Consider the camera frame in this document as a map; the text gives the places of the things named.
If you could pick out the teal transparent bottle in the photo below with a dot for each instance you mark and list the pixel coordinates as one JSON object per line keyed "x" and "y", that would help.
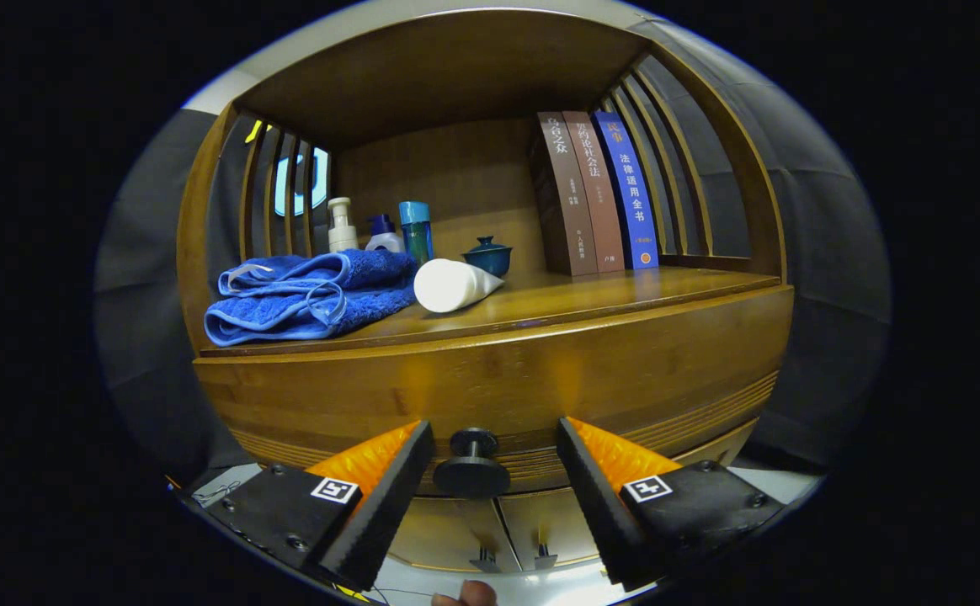
{"x": 416, "y": 240}

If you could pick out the blue book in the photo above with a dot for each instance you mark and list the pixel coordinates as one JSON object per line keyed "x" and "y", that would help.
{"x": 631, "y": 194}

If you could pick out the dark blue lidded teacup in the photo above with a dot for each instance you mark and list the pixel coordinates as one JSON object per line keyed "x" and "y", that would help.
{"x": 490, "y": 259}

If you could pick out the wooden cabinet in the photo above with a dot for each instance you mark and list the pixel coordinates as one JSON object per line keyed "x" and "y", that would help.
{"x": 456, "y": 76}

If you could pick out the wooden countertop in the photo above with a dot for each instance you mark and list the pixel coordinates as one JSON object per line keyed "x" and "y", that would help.
{"x": 591, "y": 290}

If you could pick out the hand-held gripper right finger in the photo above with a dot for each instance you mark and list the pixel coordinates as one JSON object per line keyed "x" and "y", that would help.
{"x": 604, "y": 513}

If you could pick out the dark brown book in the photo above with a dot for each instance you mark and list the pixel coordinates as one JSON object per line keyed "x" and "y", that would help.
{"x": 570, "y": 202}

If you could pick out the white tube green cap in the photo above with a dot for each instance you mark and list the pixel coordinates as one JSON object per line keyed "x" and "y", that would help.
{"x": 448, "y": 286}

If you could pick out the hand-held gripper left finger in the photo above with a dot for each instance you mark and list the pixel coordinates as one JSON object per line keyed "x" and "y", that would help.
{"x": 389, "y": 513}

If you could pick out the white bottle blue pump cap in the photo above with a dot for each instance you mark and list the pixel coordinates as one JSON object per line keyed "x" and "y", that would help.
{"x": 385, "y": 242}

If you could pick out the folded blue towel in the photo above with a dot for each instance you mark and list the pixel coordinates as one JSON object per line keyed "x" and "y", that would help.
{"x": 305, "y": 303}

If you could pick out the reddish brown book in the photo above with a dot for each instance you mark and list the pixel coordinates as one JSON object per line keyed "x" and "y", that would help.
{"x": 599, "y": 194}

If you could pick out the wooden drawer with black knob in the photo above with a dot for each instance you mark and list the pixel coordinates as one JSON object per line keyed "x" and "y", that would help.
{"x": 498, "y": 379}

